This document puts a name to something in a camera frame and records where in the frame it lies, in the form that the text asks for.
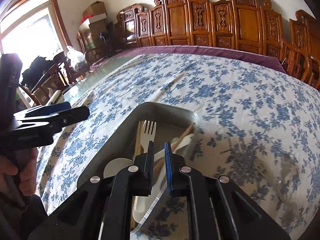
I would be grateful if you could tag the carved wooden armchair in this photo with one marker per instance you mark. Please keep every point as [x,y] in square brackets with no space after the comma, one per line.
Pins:
[301,55]

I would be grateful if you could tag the person's left hand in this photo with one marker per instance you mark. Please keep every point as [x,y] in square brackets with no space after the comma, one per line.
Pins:
[27,177]

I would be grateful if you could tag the white plastic rice paddle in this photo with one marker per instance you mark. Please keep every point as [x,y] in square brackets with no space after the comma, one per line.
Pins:
[114,166]

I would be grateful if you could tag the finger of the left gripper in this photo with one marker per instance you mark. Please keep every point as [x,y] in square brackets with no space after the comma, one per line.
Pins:
[70,117]
[47,109]

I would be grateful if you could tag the white plastic fork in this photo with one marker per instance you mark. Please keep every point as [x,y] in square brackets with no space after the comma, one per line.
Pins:
[147,133]

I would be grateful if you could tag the dark wooden dining chair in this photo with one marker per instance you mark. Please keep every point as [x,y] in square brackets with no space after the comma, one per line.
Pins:
[44,77]

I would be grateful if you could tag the cardboard box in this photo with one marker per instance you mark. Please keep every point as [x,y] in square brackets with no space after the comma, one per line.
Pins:
[94,9]

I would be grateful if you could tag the white plastic spoon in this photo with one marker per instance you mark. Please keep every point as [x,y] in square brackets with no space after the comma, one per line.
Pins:
[142,204]

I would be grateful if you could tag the white plastic bag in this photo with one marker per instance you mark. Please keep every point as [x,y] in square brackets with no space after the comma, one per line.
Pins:
[77,58]

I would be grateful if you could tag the carved wooden sofa bench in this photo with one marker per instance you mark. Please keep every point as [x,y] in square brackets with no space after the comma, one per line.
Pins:
[245,25]

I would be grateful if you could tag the purple sofa cushion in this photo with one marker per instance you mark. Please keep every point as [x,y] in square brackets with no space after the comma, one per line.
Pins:
[262,60]

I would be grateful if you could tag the dark wooden chopstick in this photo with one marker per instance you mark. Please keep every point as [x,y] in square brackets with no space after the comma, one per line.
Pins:
[182,141]

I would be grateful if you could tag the blue floral tablecloth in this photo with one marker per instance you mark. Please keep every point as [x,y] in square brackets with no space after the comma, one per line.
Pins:
[247,112]

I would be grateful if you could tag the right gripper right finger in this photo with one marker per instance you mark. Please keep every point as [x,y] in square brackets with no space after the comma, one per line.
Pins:
[178,182]

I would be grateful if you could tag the grey metal tray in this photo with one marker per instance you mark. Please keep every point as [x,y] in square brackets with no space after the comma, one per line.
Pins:
[171,123]

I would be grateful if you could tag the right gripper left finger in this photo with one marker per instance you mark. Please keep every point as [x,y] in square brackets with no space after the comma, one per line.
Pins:
[142,179]

